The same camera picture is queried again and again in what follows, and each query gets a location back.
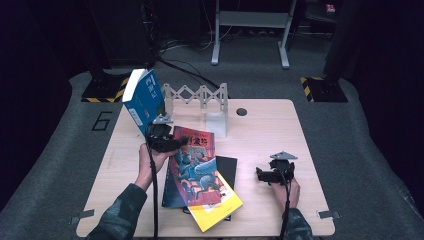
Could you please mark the grey tape strip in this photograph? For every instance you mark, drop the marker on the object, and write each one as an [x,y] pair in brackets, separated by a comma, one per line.
[328,214]
[83,214]

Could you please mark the small red white sign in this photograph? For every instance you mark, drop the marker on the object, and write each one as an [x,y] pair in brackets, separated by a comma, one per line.
[330,8]

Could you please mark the black round table grommet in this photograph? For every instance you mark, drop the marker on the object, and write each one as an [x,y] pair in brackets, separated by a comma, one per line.
[241,112]

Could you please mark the blue book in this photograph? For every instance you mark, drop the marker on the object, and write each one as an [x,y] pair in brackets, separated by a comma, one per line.
[146,100]

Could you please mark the white metal desk frame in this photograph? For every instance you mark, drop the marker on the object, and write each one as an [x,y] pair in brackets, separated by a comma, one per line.
[253,19]

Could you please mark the person's right hand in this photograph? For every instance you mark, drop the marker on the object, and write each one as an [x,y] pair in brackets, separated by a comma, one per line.
[295,195]

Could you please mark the black stand base striped edge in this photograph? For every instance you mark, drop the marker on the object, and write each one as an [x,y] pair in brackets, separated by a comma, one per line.
[326,90]
[103,90]

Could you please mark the black equipment cabinet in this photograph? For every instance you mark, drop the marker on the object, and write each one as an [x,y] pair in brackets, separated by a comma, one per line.
[123,33]

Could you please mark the yellow book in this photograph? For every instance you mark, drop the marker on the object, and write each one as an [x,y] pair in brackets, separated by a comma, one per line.
[216,216]

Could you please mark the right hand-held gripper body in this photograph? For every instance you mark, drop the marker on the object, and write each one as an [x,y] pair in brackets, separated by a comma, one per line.
[289,173]

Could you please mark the person's left hand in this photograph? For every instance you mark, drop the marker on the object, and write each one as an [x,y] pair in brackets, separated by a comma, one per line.
[141,166]

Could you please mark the white expandable book rack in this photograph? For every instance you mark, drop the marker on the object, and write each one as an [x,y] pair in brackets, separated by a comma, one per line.
[224,96]

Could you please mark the red illustrated book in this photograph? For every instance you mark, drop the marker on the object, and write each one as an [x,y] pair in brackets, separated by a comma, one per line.
[196,166]

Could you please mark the black book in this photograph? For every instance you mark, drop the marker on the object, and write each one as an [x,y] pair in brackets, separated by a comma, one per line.
[226,166]

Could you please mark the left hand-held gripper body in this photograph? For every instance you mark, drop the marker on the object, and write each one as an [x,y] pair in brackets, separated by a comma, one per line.
[160,140]

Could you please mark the dark curtain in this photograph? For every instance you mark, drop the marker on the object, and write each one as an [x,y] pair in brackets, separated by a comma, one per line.
[393,66]
[26,83]

